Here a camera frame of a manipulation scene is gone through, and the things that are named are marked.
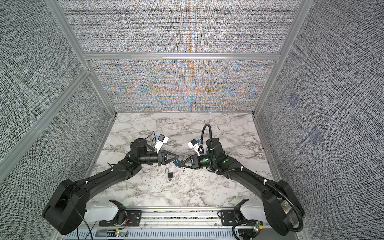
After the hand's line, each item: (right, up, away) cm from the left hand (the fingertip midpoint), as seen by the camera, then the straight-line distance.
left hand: (177, 159), depth 74 cm
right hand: (+2, -2, -2) cm, 4 cm away
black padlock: (-3, -6, +17) cm, 19 cm away
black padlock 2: (-6, -12, +14) cm, 19 cm away
